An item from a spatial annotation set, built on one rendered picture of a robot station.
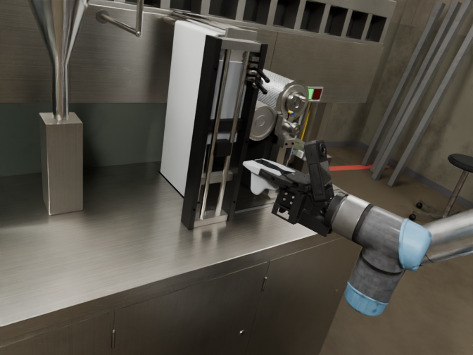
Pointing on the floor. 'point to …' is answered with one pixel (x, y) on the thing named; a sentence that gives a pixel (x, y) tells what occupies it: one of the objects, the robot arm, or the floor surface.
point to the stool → (465, 163)
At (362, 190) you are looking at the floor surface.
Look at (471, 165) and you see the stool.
